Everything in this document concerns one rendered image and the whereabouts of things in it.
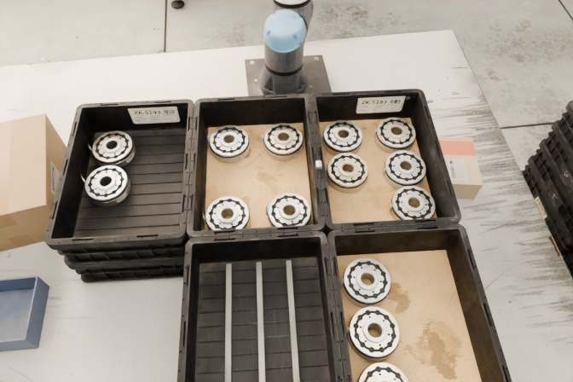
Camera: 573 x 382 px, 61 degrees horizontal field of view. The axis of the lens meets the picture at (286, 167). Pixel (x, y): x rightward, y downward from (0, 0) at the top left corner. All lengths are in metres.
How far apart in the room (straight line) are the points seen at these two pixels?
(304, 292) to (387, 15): 2.24
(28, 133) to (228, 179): 0.55
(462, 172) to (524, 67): 1.66
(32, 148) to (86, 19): 1.90
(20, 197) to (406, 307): 0.94
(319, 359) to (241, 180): 0.47
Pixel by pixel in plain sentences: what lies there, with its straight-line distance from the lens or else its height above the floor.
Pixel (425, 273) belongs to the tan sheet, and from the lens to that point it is 1.15.
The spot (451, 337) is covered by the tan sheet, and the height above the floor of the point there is 0.83.
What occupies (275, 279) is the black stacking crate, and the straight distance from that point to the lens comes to 1.11.
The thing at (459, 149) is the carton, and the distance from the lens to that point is 1.43.
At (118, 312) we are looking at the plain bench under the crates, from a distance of 1.28.
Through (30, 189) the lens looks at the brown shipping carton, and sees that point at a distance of 1.33.
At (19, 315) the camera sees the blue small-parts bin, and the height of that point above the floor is 0.70.
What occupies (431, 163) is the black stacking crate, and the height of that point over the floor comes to 0.88.
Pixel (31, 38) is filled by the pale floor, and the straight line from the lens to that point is 3.21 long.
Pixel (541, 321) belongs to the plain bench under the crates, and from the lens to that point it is 1.35.
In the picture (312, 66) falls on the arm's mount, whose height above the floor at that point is 0.74.
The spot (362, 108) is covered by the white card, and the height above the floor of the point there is 0.88.
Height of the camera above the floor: 1.86
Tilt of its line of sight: 55 degrees down
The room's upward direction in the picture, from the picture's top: straight up
